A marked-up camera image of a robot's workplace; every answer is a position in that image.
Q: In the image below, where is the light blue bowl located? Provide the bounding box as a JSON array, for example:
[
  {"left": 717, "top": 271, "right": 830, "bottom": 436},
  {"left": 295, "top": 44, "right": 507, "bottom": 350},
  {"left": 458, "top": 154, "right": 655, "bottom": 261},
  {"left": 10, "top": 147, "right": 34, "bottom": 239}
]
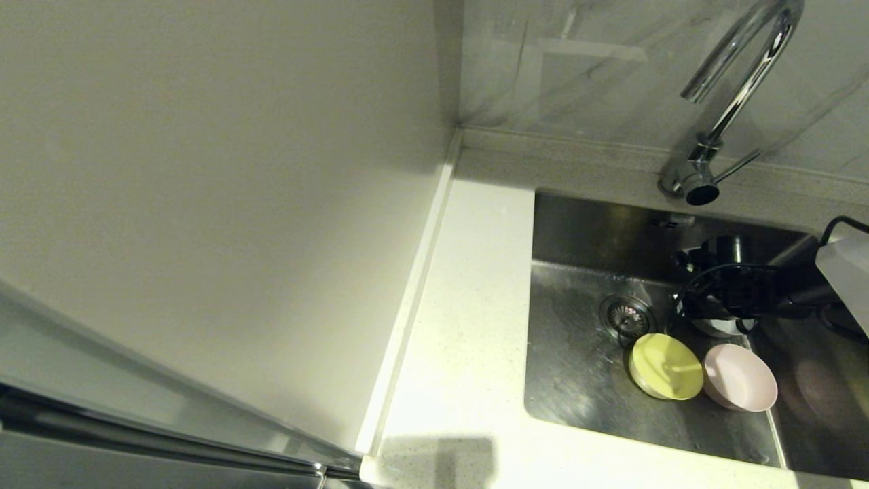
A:
[{"left": 691, "top": 314, "right": 749, "bottom": 338}]

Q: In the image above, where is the yellow bowl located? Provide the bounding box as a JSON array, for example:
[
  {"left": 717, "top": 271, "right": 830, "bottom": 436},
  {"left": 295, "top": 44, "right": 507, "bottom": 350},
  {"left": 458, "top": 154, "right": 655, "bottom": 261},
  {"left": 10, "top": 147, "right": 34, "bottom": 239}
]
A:
[{"left": 628, "top": 333, "right": 704, "bottom": 401}]

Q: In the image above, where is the pink bowl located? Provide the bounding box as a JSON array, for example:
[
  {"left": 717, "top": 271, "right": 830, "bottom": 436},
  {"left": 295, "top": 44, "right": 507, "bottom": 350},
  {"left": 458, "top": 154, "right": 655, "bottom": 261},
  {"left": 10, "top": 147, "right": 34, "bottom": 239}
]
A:
[{"left": 703, "top": 343, "right": 778, "bottom": 412}]

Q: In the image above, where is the chrome gooseneck faucet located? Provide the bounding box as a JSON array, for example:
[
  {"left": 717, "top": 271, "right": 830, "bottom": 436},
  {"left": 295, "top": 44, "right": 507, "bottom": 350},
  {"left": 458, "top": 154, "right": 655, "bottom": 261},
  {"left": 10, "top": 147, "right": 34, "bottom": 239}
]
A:
[{"left": 657, "top": 0, "right": 805, "bottom": 206}]

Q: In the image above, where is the stainless steel sink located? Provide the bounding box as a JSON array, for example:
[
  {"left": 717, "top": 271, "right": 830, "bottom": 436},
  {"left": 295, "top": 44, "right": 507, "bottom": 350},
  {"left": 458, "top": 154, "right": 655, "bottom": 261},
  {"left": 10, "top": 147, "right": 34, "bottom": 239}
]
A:
[{"left": 523, "top": 190, "right": 869, "bottom": 482}]

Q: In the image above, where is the round metal drain strainer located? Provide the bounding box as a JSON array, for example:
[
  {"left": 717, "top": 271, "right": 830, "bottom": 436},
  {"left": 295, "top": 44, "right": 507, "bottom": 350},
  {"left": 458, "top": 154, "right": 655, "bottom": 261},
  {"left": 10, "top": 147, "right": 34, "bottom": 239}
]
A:
[{"left": 599, "top": 293, "right": 658, "bottom": 342}]

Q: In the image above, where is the white tall cabinet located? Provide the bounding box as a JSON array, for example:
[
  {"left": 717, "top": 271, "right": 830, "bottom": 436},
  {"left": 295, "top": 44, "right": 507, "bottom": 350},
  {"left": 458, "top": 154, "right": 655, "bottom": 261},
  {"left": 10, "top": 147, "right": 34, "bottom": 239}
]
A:
[{"left": 0, "top": 0, "right": 464, "bottom": 469}]

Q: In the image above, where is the grey appliance door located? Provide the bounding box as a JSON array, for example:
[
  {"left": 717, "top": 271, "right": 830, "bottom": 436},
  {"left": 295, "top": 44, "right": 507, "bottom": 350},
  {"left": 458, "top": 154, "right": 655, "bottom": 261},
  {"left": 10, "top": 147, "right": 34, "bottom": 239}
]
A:
[{"left": 0, "top": 384, "right": 367, "bottom": 489}]

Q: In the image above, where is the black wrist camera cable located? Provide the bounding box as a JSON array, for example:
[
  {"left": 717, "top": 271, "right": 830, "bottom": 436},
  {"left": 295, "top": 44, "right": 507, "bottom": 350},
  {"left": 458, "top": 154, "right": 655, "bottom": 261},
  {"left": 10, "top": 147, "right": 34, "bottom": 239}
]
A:
[{"left": 669, "top": 216, "right": 869, "bottom": 335}]

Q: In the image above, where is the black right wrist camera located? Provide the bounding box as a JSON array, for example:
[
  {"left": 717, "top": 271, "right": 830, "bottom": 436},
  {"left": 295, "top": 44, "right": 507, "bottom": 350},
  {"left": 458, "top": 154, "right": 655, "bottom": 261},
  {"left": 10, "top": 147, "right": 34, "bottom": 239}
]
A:
[{"left": 706, "top": 234, "right": 752, "bottom": 269}]

